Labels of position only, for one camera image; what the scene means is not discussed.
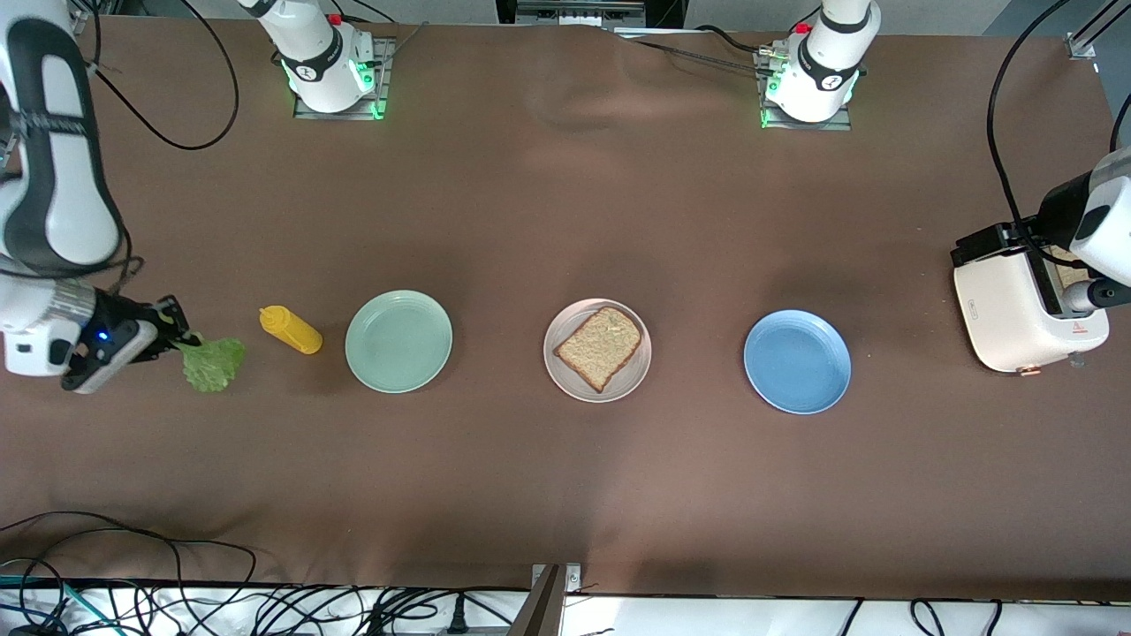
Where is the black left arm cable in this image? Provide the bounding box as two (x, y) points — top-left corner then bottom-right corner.
(987, 0), (1131, 266)

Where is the aluminium frame profile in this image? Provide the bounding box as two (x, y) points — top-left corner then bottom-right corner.
(1065, 0), (1131, 61)

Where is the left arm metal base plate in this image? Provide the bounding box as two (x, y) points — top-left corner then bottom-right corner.
(758, 44), (854, 132)

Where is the mint green plate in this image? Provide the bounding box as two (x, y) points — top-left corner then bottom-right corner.
(344, 289), (454, 395)

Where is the blue plate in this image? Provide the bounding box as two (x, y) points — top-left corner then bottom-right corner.
(742, 308), (854, 416)

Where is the green lettuce leaf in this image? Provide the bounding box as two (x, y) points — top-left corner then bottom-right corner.
(172, 334), (247, 394)

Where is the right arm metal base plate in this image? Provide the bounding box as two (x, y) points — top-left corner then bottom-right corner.
(293, 37), (391, 120)

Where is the black electronics box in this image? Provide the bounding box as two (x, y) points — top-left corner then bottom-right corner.
(495, 0), (690, 32)

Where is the yellow mustard squeeze bottle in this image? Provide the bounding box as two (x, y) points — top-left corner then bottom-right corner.
(258, 305), (324, 356)

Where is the black braided cable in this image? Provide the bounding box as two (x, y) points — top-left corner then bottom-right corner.
(632, 37), (770, 73)

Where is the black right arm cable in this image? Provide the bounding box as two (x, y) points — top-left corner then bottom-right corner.
(84, 0), (241, 151)

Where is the cream white toaster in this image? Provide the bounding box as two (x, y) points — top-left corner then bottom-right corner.
(953, 243), (1111, 376)

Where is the beige plate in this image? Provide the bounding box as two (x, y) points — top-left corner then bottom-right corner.
(542, 298), (653, 405)

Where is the grey metal bracket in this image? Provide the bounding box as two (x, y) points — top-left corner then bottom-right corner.
(528, 562), (584, 636)

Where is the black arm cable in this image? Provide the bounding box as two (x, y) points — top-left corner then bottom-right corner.
(84, 0), (241, 151)
(987, 0), (1131, 266)

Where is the teal floor cable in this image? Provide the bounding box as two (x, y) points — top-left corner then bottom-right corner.
(0, 574), (98, 632)

